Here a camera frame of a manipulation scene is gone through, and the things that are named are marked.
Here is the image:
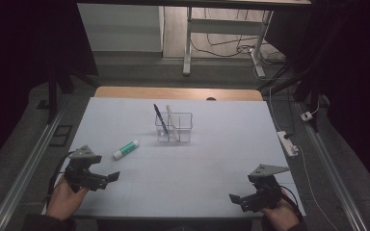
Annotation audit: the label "person's left hand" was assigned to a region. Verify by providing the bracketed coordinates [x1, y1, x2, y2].
[45, 177, 90, 222]

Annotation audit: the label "metal rail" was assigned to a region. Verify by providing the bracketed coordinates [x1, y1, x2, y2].
[296, 101, 370, 231]
[0, 95, 70, 231]

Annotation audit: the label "white desk frame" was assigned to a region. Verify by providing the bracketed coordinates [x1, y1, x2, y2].
[182, 6, 275, 78]

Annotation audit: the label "person's right hand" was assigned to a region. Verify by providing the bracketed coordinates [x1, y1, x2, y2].
[259, 188, 301, 231]

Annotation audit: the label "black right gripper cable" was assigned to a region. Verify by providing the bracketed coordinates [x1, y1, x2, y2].
[280, 185, 304, 223]

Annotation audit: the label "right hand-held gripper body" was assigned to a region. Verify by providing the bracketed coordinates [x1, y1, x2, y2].
[241, 164, 291, 214]

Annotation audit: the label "green and white glue stick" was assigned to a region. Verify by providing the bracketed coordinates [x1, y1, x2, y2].
[112, 139, 141, 161]

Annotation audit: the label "white power strip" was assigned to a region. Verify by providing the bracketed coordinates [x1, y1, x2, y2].
[276, 130, 300, 158]

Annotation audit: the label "white cabinet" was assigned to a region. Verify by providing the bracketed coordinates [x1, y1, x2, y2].
[76, 3, 166, 53]

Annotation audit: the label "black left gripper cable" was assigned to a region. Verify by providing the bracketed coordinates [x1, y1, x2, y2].
[45, 150, 77, 208]

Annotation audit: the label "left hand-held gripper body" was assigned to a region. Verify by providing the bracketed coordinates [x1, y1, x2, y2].
[63, 144, 111, 194]

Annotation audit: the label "blue pen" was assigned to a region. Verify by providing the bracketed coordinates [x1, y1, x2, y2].
[152, 103, 170, 136]

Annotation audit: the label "white pen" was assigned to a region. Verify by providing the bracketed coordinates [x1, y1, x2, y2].
[165, 104, 181, 142]

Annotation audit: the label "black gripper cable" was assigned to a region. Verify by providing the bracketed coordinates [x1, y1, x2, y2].
[280, 185, 304, 223]
[45, 150, 77, 208]

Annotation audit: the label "dark curtain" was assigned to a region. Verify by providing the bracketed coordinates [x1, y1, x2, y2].
[264, 0, 370, 200]
[0, 0, 99, 176]

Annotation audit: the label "white power strip cable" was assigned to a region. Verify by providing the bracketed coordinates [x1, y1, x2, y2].
[295, 144, 332, 231]

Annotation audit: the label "black stand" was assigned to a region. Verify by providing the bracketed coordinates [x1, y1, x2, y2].
[45, 62, 75, 125]
[291, 61, 323, 133]

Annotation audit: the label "clear pen holder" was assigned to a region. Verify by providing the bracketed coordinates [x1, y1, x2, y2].
[154, 111, 194, 144]

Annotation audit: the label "black floor cables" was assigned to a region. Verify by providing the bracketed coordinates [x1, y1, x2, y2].
[190, 8, 287, 66]

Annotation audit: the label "black floor plate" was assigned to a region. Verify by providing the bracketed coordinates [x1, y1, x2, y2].
[48, 124, 74, 148]

